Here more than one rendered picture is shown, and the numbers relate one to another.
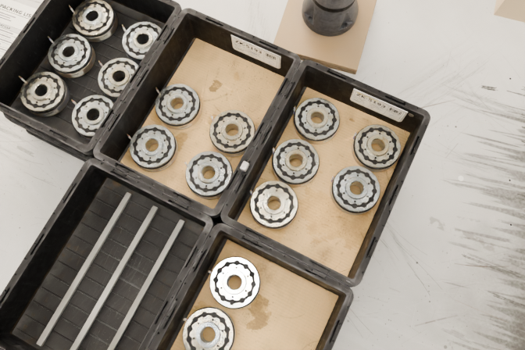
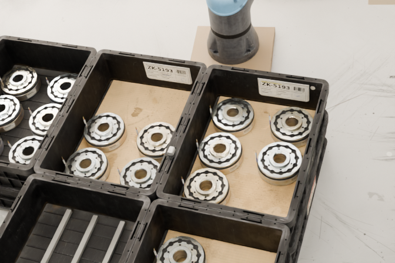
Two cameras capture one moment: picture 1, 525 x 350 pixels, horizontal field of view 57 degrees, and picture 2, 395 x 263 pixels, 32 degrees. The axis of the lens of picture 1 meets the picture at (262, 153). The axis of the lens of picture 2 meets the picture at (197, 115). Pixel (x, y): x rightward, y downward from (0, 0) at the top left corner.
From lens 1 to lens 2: 0.72 m
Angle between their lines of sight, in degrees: 23
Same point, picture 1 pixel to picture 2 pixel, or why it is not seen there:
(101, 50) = (29, 105)
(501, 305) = not seen: outside the picture
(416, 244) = (360, 218)
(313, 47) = not seen: hidden behind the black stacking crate
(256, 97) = (176, 113)
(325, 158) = (248, 147)
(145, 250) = (91, 255)
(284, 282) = (229, 253)
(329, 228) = (263, 201)
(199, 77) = (121, 108)
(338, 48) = not seen: hidden behind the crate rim
